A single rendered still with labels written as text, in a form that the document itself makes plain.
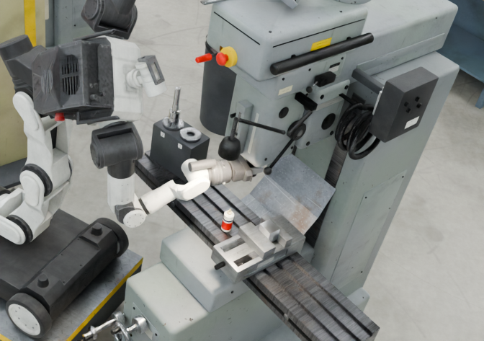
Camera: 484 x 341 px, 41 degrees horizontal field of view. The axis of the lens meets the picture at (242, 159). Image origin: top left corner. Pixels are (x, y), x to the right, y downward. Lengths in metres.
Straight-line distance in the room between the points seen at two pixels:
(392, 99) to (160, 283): 1.17
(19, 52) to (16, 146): 1.84
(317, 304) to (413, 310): 1.45
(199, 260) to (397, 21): 1.18
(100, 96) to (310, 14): 0.69
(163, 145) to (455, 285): 2.09
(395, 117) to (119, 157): 0.90
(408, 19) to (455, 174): 2.58
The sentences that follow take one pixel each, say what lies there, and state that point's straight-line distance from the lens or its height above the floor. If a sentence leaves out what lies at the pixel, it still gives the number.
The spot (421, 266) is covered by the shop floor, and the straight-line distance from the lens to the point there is 4.14.
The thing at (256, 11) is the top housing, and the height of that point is 1.89.
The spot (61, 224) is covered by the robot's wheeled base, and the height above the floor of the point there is 0.57.
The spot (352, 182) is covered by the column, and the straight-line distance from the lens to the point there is 2.64.
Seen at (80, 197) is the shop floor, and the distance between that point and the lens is 4.01.
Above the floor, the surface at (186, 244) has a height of 0.82.
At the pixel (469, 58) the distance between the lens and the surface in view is 6.08.
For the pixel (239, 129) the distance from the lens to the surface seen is 2.22.
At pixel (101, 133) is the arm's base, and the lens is 2.12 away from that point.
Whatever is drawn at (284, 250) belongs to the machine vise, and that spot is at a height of 0.96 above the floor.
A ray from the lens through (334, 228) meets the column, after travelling 2.81.
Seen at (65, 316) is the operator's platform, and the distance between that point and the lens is 2.95.
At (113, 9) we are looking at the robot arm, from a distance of 2.16.
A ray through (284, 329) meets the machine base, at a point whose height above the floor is 0.20.
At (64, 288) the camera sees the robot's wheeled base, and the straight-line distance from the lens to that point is 2.80.
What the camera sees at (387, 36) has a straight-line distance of 2.43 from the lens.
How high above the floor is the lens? 2.76
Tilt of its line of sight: 38 degrees down
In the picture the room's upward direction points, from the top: 13 degrees clockwise
